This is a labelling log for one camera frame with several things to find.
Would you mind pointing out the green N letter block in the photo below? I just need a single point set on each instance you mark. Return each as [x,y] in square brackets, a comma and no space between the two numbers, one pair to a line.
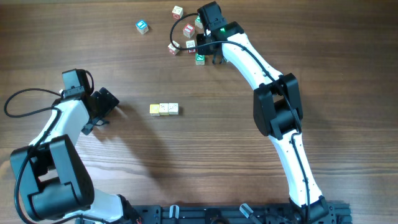
[198,22]

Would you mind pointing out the red Q wooden block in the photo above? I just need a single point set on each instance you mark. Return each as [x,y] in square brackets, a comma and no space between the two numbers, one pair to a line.
[173,47]

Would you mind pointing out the blue letter block far left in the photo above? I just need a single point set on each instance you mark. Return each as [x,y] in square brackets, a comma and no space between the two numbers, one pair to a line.
[142,26]

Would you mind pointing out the red nine wooden block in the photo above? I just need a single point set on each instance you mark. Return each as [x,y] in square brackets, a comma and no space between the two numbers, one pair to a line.
[191,45]

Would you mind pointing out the green Z wooden block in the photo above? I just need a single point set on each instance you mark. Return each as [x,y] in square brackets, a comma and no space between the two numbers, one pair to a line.
[199,59]

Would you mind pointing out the white yellow edged block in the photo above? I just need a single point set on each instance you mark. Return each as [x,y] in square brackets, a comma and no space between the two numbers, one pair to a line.
[164,109]

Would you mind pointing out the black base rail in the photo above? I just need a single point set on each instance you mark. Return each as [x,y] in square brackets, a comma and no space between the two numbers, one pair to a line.
[278,213]

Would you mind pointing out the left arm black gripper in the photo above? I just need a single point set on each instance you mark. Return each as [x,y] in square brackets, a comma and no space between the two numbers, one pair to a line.
[108,101]

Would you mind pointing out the white fish wooden block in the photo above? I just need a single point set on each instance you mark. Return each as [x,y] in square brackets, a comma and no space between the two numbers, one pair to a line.
[173,108]

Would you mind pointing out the red letter block top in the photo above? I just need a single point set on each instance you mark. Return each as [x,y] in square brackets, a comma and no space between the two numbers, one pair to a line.
[177,12]

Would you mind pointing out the red I letter block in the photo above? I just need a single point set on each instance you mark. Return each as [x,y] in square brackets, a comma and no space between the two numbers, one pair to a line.
[188,31]

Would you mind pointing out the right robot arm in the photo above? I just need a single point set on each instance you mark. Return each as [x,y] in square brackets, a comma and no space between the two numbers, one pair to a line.
[277,107]

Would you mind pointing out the yellow top wooden block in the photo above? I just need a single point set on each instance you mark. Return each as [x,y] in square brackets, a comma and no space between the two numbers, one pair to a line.
[154,109]

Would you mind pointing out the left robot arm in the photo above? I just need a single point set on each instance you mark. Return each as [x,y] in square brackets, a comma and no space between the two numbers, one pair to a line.
[52,182]

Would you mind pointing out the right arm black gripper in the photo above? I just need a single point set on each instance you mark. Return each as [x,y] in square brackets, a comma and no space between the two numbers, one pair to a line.
[200,40]

